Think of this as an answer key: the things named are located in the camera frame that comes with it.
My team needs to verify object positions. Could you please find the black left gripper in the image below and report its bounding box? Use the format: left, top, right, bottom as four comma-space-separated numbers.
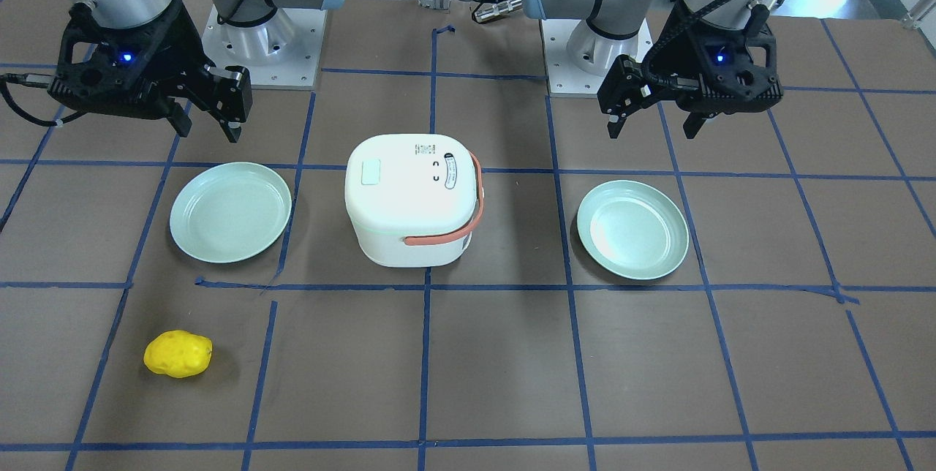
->
596, 1, 783, 139

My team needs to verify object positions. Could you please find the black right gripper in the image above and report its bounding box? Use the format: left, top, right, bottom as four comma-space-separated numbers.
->
48, 0, 253, 143

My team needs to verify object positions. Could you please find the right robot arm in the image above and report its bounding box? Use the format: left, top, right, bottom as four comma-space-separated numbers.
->
2, 0, 344, 143

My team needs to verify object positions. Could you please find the white rice cooker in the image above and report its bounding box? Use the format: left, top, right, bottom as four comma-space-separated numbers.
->
344, 134, 485, 268

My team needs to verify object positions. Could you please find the green plate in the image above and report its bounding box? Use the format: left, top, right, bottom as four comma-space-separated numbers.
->
576, 180, 690, 281
168, 162, 293, 264

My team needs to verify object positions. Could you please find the yellow toy potato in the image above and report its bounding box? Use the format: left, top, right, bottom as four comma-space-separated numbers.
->
143, 330, 214, 379

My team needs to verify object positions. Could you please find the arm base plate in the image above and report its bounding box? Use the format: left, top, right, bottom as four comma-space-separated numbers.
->
202, 7, 330, 91
540, 19, 652, 98

